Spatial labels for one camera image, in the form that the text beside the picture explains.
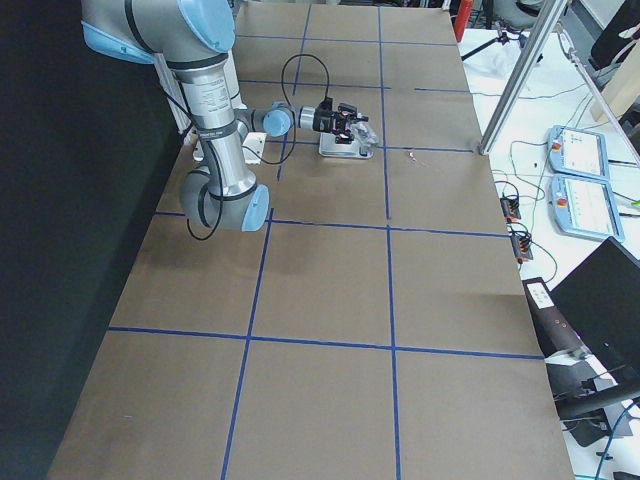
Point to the upper blue teach pendant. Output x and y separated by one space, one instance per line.
578 152

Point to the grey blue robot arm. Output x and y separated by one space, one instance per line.
196 39

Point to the blue teach pendant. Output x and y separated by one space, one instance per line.
585 208
578 152

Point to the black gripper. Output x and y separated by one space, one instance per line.
321 120

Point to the aluminium camera post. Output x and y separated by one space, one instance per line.
548 18

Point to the black monitor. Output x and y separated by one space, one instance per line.
600 300

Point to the lower black orange adapter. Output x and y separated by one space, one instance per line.
521 242

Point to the black tripod stand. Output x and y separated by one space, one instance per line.
503 36

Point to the thin metal rod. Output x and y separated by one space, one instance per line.
618 95

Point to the black electronics box with label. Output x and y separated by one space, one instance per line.
555 335

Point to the upper black orange adapter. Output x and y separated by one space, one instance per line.
510 206

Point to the silver digital kitchen scale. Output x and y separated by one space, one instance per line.
329 148

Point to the black orange adapter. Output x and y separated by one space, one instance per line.
510 206
521 242

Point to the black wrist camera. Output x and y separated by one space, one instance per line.
325 107

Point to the lower blue teach pendant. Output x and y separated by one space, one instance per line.
585 208

